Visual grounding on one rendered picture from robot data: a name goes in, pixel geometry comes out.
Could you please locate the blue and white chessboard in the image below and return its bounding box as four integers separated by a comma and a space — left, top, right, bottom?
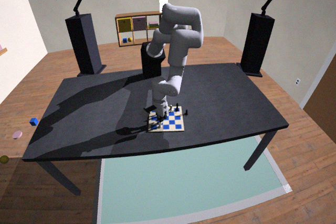
148, 106, 184, 132

